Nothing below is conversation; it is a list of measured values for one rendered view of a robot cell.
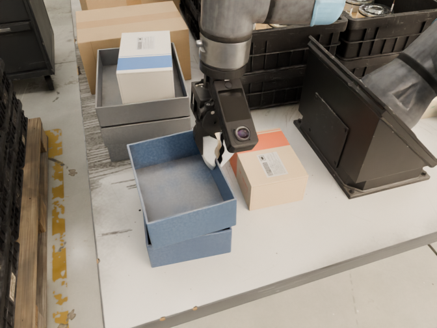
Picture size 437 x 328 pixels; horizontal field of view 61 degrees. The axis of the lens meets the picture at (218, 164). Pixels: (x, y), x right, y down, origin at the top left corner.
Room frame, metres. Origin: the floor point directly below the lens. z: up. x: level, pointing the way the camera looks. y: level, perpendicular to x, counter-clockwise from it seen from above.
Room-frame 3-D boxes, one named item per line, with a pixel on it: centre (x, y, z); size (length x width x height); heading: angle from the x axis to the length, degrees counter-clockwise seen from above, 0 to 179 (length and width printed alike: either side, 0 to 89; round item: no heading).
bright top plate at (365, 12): (1.14, -0.48, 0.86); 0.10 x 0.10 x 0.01
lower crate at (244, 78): (1.04, -0.13, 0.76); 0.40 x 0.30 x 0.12; 15
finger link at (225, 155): (0.52, -0.01, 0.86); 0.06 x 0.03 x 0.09; 17
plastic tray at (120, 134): (0.78, 0.19, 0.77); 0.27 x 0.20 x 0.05; 13
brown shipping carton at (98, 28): (1.06, 0.26, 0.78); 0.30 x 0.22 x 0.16; 107
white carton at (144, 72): (0.81, 0.17, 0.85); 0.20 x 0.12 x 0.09; 7
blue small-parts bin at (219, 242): (0.47, 0.07, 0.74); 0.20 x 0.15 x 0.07; 13
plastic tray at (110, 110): (0.79, 0.19, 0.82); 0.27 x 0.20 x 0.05; 12
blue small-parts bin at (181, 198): (0.46, 0.07, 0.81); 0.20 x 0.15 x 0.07; 19
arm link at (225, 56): (0.51, -0.01, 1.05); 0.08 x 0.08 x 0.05
